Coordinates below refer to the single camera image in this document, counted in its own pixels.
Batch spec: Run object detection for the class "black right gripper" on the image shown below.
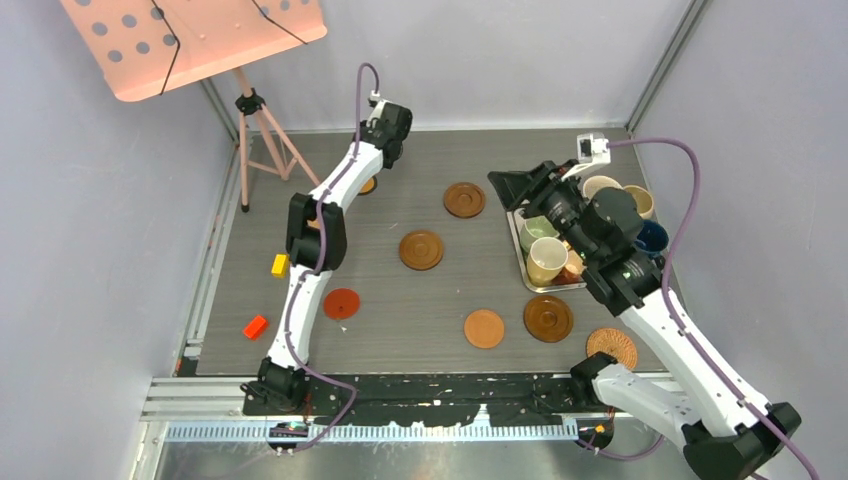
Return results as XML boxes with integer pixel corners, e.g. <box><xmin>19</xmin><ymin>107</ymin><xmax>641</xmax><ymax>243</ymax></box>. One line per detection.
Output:
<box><xmin>487</xmin><ymin>159</ymin><xmax>599</xmax><ymax>263</ymax></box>

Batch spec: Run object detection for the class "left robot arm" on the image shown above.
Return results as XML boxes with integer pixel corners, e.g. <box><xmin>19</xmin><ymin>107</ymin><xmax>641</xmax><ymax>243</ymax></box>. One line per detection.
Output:
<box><xmin>242</xmin><ymin>100</ymin><xmax>413</xmax><ymax>414</ymax></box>

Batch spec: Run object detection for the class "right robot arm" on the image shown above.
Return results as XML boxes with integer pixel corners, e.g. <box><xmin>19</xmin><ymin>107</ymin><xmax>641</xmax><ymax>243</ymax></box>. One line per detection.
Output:
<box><xmin>488</xmin><ymin>161</ymin><xmax>801</xmax><ymax>479</ymax></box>

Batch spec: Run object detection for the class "dark wooden coaster far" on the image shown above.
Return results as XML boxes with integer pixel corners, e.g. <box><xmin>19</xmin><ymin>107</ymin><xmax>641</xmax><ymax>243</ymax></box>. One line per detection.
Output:
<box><xmin>443</xmin><ymin>182</ymin><xmax>486</xmax><ymax>219</ymax></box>

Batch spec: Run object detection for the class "dark wooden coaster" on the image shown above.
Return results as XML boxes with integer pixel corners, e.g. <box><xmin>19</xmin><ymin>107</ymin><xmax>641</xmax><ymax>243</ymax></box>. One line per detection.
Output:
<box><xmin>523</xmin><ymin>295</ymin><xmax>574</xmax><ymax>343</ymax></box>
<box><xmin>443</xmin><ymin>182</ymin><xmax>486</xmax><ymax>219</ymax></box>

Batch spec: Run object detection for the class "orange black face coaster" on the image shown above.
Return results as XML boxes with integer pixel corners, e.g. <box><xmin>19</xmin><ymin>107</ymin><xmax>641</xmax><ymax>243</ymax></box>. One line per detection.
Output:
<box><xmin>358</xmin><ymin>176</ymin><xmax>378</xmax><ymax>196</ymax></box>

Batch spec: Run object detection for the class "yellow cup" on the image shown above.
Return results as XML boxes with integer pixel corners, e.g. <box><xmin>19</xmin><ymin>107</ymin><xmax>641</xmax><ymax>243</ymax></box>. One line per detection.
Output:
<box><xmin>526</xmin><ymin>237</ymin><xmax>569</xmax><ymax>286</ymax></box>

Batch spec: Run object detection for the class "small brown cup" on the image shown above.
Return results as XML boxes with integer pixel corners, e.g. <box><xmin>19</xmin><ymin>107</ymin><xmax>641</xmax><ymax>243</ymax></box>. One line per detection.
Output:
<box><xmin>559</xmin><ymin>250</ymin><xmax>585</xmax><ymax>284</ymax></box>

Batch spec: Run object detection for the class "brown wooden coaster centre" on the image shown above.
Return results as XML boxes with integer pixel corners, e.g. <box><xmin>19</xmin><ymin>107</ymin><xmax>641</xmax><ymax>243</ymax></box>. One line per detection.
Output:
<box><xmin>398</xmin><ymin>230</ymin><xmax>444</xmax><ymax>271</ymax></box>

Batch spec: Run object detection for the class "dark wooden coaster near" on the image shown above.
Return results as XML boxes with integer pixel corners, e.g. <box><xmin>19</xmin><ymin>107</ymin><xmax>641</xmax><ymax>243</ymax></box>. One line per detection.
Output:
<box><xmin>523</xmin><ymin>295</ymin><xmax>574</xmax><ymax>343</ymax></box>

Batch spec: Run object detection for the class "light orange wooden coaster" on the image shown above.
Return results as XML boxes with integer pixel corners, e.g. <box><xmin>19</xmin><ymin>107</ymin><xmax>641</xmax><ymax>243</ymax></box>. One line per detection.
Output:
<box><xmin>463</xmin><ymin>309</ymin><xmax>505</xmax><ymax>349</ymax></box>

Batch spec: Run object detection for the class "red round flat coaster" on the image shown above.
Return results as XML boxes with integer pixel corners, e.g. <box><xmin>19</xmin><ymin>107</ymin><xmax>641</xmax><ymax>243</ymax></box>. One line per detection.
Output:
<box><xmin>323</xmin><ymin>288</ymin><xmax>361</xmax><ymax>320</ymax></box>

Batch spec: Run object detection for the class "woven rattan coaster right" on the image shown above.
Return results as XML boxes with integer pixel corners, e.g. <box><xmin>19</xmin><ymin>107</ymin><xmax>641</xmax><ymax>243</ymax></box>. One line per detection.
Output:
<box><xmin>586</xmin><ymin>328</ymin><xmax>639</xmax><ymax>370</ymax></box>

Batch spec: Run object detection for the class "metal tray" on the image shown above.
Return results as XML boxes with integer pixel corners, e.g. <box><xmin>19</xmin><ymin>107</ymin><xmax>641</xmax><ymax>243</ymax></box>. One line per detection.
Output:
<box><xmin>506</xmin><ymin>208</ymin><xmax>586</xmax><ymax>294</ymax></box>

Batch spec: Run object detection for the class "light green mug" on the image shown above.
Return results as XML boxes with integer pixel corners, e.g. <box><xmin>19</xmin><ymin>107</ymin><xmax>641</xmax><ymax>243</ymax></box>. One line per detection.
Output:
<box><xmin>519</xmin><ymin>216</ymin><xmax>559</xmax><ymax>253</ymax></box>

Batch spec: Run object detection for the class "cream mug tall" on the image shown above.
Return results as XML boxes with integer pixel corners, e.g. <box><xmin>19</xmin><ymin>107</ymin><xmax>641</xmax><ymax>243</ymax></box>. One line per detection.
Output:
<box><xmin>582</xmin><ymin>175</ymin><xmax>623</xmax><ymax>199</ymax></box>

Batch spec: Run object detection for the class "beige mug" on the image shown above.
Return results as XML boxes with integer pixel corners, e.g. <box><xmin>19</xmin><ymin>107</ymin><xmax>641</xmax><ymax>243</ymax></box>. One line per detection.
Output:
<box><xmin>623</xmin><ymin>185</ymin><xmax>655</xmax><ymax>220</ymax></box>

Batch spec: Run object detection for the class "navy blue mug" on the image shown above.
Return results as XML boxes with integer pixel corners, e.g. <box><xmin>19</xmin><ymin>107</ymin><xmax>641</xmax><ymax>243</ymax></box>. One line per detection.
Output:
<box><xmin>634</xmin><ymin>219</ymin><xmax>670</xmax><ymax>258</ymax></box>

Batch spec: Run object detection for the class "yellow block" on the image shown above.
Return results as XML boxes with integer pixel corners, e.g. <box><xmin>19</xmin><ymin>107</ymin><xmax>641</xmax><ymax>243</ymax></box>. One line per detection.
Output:
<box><xmin>270</xmin><ymin>253</ymin><xmax>289</xmax><ymax>278</ymax></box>

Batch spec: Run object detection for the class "orange red block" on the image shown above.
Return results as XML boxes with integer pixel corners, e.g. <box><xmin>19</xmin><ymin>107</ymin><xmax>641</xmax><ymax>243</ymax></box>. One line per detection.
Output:
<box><xmin>242</xmin><ymin>315</ymin><xmax>269</xmax><ymax>341</ymax></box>

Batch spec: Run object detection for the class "pink music stand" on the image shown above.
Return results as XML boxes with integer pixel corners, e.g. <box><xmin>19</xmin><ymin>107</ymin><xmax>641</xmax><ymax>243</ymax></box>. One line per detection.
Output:
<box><xmin>62</xmin><ymin>0</ymin><xmax>328</xmax><ymax>211</ymax></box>

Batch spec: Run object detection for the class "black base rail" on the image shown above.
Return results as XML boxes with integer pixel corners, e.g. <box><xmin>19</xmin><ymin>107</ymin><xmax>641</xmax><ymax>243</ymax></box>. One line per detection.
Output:
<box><xmin>241</xmin><ymin>373</ymin><xmax>611</xmax><ymax>427</ymax></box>

